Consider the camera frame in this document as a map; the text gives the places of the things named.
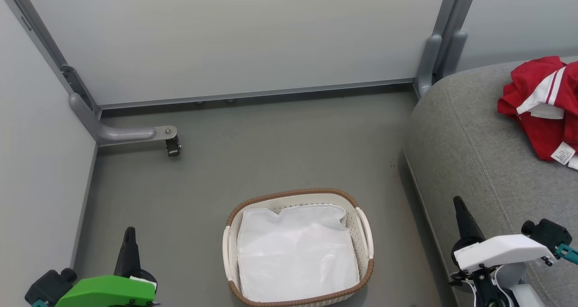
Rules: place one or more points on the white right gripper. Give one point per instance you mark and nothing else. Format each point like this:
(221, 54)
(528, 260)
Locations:
(501, 250)

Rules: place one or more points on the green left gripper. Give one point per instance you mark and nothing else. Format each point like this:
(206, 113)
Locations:
(108, 291)

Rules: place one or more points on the red white striped garment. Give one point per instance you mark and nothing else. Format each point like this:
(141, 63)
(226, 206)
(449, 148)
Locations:
(542, 113)

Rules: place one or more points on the cream laundry basket brown rim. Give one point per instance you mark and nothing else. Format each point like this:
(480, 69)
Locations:
(365, 244)

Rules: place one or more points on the white basket liner cloth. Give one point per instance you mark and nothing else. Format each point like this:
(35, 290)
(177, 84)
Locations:
(295, 257)

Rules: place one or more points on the grey fabric sofa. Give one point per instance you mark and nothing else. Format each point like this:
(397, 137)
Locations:
(460, 140)

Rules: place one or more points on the black caster wheel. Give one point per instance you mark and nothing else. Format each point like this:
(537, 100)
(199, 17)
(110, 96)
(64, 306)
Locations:
(173, 146)

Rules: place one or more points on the grey metal partition foot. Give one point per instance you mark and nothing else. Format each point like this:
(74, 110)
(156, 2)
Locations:
(117, 133)

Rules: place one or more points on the black right wrist camera unit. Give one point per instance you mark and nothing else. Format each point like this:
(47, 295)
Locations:
(546, 234)

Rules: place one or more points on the black wrist camera unit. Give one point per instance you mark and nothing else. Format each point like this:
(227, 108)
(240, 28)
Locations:
(546, 234)
(49, 286)

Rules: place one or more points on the black left wrist camera unit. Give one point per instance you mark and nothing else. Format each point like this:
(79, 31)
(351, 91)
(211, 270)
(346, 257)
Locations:
(49, 286)

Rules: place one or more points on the grey partition post with feet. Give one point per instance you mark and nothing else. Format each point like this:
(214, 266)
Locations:
(445, 36)

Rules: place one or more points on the grey partition bottom rail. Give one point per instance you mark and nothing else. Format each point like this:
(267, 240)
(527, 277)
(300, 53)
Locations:
(253, 94)

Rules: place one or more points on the grey partition corner post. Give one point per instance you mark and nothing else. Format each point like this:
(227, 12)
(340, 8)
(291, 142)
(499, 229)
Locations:
(45, 40)

